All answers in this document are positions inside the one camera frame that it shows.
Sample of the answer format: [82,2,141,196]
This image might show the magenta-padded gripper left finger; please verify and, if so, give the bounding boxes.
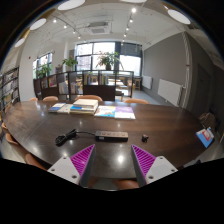
[46,143,97,188]

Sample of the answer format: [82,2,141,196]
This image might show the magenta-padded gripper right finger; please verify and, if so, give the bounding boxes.
[130,144,179,188]

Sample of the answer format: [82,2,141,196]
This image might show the blue and red box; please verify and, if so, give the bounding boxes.
[195,127,215,149]

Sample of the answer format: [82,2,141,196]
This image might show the blue-cover book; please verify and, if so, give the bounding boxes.
[48,102,73,114]

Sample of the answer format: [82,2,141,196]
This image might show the purple and white book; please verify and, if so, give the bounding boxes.
[114,105,137,120]

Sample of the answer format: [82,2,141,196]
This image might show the stack of books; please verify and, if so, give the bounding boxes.
[69,98,100,115]

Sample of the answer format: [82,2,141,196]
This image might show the white and blue book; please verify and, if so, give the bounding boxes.
[93,105,117,119]

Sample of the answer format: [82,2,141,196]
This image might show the dark brown chair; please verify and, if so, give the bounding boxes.
[198,112,218,133]

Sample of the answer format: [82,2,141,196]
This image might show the large white radiator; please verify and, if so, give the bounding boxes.
[157,78,184,107]

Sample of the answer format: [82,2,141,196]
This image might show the dark wooden shelf unit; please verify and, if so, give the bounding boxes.
[33,69,135,102]

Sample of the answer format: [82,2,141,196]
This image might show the small white radiator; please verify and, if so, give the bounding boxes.
[141,75,153,90]

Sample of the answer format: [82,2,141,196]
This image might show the grey door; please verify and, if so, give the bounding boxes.
[194,63,213,118]

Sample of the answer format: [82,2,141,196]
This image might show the small potted plant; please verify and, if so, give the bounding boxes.
[35,63,53,79]

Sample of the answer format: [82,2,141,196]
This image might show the medium potted plant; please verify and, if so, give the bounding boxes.
[61,57,78,72]

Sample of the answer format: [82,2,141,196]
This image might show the large potted plant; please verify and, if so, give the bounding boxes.
[96,51,120,71]

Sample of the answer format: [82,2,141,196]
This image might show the ceiling air conditioner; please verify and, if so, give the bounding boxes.
[87,21,110,35]

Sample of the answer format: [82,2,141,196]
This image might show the round ceiling lamps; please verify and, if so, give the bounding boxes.
[13,0,192,48]

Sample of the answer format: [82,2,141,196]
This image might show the ceiling spot lights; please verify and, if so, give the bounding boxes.
[53,7,138,43]

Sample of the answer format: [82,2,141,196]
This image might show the tall wall bookshelf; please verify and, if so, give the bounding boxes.
[0,66,20,113]

